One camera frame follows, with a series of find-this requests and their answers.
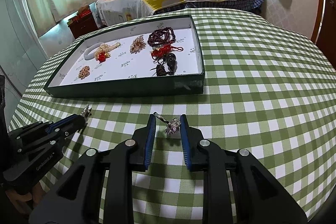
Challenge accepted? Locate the silver rhinestone hair clip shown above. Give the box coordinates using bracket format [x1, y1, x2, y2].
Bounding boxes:
[80, 105, 92, 119]

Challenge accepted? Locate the pink gold chain bracelet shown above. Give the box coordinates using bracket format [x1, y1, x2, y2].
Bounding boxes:
[77, 65, 91, 80]

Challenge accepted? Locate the white jade bangle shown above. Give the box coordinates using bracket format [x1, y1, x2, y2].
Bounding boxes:
[84, 42, 102, 61]

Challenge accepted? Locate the small red tassel charm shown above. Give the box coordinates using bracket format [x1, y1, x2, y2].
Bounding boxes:
[97, 52, 110, 63]

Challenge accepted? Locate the cream pearl necklace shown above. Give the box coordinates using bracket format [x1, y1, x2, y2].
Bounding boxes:
[94, 41, 122, 56]

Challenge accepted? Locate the silver crystal ring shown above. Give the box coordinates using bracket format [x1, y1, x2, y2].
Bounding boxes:
[152, 111, 182, 138]

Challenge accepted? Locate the pearl crystal brooch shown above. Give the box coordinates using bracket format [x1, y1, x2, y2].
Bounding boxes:
[130, 35, 146, 54]

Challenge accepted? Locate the black tassel pendant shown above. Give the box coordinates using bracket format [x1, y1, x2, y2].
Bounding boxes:
[151, 53, 177, 77]

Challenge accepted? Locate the red cord gold charm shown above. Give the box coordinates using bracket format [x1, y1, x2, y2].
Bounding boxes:
[150, 44, 184, 60]

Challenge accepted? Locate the dark red bead bracelet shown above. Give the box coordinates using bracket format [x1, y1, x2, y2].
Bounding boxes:
[147, 26, 177, 48]

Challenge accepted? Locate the dark green jewelry tray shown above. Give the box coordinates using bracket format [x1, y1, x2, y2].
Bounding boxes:
[44, 15, 205, 98]

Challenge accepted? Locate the person's left hand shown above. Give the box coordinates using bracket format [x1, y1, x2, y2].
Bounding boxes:
[5, 182, 46, 214]

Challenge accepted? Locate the glass wardrobe door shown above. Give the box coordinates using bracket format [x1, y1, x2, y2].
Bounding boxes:
[1, 0, 46, 124]

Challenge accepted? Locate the dark wooden nightstand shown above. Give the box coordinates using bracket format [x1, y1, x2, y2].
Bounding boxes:
[68, 13, 98, 39]

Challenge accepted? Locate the green checkered tablecloth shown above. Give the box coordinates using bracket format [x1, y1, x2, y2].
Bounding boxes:
[9, 9, 335, 218]

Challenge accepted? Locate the red box on nightstand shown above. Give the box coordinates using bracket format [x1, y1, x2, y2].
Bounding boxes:
[67, 5, 92, 25]

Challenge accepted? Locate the brown wooden door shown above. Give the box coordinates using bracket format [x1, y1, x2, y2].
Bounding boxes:
[311, 0, 336, 67]

